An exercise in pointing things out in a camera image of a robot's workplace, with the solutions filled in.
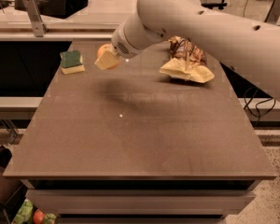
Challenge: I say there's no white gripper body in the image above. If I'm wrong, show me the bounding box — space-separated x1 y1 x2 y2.
111 21 143 59

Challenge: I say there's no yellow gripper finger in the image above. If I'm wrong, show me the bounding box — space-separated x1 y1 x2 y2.
94 49 120 70

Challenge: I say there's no orange fruit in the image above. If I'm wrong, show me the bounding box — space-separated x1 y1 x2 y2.
95 44 120 70

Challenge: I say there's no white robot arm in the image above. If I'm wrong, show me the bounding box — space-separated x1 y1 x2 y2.
95 0 280 102

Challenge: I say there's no green and yellow sponge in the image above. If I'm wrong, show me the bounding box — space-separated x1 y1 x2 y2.
60 50 85 75

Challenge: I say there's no brown and yellow chip bag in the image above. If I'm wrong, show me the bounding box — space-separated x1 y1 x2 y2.
160 36 215 84

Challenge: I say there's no small green item on floor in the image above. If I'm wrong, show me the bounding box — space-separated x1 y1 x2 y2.
42 214 57 224

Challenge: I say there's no red tomato toy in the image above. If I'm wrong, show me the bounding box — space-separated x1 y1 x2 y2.
33 209 45 224

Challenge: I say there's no green packet on floor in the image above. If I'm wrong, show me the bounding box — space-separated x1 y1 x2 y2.
11 199 34 224

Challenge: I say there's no left metal bracket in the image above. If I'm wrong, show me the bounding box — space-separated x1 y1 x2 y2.
22 0 48 37

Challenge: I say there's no metal bracket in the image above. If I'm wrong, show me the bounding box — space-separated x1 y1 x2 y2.
264 0 280 24
22 0 48 37

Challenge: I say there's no right metal bracket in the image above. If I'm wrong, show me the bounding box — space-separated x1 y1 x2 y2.
264 0 280 24

